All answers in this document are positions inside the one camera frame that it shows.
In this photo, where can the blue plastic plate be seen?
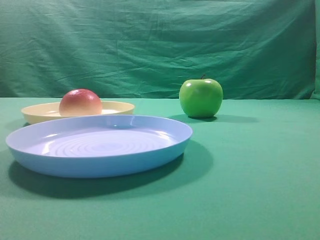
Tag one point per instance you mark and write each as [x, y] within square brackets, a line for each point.
[99, 146]

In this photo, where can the yellow plastic plate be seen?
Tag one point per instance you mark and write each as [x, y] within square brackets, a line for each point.
[50, 111]

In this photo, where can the green apple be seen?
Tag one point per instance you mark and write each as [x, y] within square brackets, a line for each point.
[201, 98]

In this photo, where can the green backdrop cloth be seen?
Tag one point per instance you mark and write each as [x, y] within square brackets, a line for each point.
[256, 49]

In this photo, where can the green table cloth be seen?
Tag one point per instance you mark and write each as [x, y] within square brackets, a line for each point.
[250, 173]

